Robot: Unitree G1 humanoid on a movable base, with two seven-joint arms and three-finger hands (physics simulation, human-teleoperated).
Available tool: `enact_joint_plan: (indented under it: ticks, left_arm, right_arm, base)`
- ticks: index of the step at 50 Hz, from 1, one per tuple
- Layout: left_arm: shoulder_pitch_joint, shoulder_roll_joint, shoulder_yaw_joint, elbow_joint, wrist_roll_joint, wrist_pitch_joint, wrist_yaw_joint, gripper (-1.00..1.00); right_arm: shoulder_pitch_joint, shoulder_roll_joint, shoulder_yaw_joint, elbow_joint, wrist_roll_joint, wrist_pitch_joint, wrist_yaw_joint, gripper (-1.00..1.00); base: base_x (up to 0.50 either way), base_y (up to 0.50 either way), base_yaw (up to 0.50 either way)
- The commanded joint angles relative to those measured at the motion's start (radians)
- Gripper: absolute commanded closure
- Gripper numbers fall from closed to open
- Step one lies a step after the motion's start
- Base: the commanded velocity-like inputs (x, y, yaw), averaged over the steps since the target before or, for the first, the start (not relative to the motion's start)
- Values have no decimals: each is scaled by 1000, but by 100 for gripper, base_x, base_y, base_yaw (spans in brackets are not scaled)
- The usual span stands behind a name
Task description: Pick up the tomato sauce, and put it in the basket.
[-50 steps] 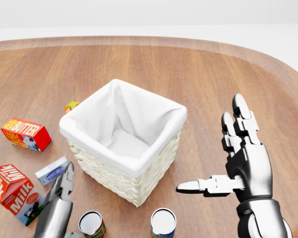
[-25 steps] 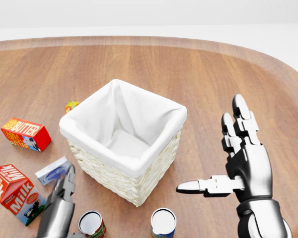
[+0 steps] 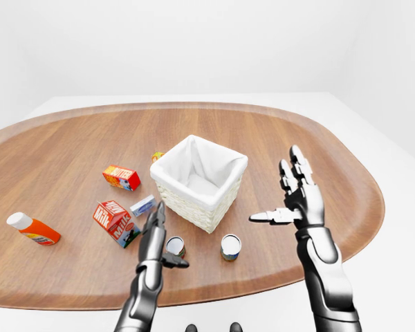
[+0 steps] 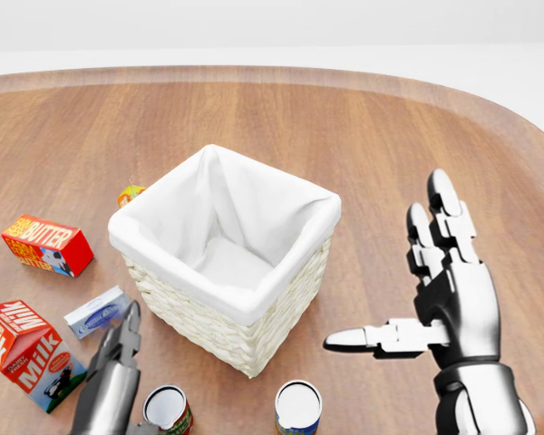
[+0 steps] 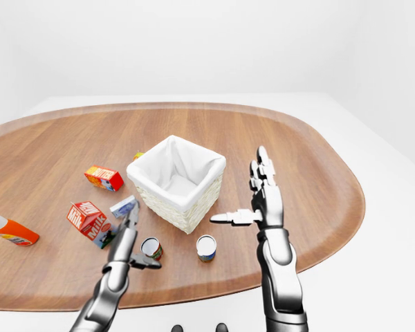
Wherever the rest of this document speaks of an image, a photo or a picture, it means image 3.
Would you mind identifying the small blue white box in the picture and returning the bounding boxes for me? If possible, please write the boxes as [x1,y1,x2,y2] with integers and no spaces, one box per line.
[129,194,158,218]

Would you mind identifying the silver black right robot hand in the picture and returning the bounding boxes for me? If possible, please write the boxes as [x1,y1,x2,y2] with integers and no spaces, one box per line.
[248,144,326,230]

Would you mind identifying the red butter box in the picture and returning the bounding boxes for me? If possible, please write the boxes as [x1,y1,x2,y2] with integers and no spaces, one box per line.
[102,164,141,192]

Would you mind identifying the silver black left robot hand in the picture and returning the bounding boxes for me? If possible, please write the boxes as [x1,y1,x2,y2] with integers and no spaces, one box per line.
[136,201,190,273]

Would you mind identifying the red green labelled tin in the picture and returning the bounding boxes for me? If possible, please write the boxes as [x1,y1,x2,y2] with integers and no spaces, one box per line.
[165,236,187,259]

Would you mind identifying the blue yellow labelled tin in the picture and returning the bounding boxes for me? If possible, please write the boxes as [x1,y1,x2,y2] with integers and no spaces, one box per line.
[220,234,242,262]

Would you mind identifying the red milk carton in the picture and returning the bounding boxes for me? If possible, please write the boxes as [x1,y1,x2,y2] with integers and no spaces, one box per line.
[92,199,142,249]

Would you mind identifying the white lined wicker basket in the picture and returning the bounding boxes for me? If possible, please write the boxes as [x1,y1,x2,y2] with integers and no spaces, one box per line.
[149,134,249,234]

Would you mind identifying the orange bottle with white cap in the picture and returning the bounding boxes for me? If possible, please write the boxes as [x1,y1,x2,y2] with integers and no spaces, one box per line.
[6,212,62,246]

